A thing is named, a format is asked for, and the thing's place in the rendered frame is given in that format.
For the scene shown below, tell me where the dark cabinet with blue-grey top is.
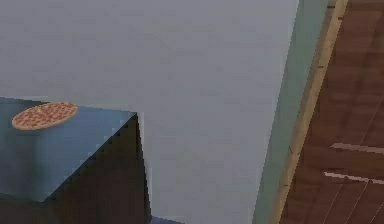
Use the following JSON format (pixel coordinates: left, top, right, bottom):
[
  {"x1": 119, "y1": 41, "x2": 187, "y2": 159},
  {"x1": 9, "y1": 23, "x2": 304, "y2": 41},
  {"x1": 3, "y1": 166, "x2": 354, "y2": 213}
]
[{"x1": 0, "y1": 96, "x2": 153, "y2": 224}]

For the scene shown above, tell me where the round pepperoni pizza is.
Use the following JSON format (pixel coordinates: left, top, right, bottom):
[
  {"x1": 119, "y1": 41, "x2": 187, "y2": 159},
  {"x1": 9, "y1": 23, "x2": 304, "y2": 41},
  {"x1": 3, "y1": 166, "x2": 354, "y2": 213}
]
[{"x1": 11, "y1": 101, "x2": 80, "y2": 131}]

